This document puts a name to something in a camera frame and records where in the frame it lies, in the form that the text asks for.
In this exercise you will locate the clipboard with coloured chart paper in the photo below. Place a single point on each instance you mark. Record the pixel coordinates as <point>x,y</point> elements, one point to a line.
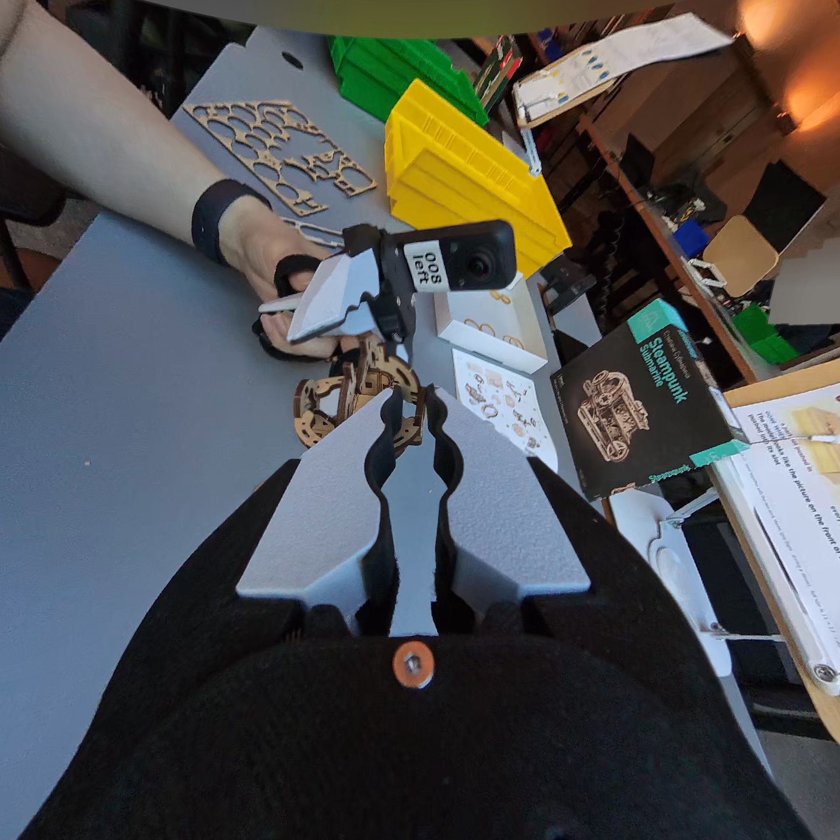
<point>610,59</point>

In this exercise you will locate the beige clipboard on stand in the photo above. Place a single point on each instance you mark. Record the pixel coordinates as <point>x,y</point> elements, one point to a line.
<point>741,253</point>

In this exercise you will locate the black model kit box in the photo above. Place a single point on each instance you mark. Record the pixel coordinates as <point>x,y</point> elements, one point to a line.
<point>643,420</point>

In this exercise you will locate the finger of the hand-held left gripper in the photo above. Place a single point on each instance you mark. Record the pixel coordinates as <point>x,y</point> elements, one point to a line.
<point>328,302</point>

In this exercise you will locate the person's left forearm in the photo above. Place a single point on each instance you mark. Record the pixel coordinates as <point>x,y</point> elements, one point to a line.
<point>85,118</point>

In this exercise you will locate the stacked green storage bins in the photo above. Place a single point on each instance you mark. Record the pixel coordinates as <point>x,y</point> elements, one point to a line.
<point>400,72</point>

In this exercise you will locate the small green bins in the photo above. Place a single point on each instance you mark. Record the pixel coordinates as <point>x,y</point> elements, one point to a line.
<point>761,334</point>

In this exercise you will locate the black wristband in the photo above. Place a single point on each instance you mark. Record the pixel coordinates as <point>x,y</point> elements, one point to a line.
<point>213,220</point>

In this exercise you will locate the stacked yellow storage bins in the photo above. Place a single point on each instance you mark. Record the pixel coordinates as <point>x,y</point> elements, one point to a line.
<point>459,184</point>

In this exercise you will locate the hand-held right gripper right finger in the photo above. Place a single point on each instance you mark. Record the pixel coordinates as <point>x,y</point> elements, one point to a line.
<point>505,525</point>

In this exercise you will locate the small blue box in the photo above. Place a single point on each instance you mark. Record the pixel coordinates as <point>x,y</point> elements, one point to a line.
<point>692,239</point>

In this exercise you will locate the dark green upright box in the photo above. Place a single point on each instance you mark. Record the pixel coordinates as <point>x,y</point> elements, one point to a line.
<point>499,72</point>

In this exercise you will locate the wooden edged desk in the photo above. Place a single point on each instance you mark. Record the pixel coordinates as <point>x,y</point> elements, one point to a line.
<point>735,351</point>

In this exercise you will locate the wooden clipboard on white stand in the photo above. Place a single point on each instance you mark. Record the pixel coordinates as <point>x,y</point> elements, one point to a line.
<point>682,577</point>

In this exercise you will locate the printed parts instruction sheet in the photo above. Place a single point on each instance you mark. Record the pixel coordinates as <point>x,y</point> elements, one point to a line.
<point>505,407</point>

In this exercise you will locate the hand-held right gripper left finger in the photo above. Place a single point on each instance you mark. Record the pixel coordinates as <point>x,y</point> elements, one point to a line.
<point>315,525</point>

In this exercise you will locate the white cardboard box tray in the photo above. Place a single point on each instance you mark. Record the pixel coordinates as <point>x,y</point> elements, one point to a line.
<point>489,315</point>

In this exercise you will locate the white printed task paper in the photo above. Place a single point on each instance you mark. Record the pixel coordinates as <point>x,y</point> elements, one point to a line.
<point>794,525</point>

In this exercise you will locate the wooden cut-out part sheet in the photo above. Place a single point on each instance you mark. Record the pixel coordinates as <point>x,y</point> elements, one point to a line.
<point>326,159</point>

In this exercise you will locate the wooden model assembly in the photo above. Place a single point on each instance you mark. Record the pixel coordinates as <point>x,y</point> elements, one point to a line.
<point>367,382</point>

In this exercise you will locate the person's left hand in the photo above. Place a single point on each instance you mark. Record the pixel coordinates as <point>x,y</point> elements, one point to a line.
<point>262,256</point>

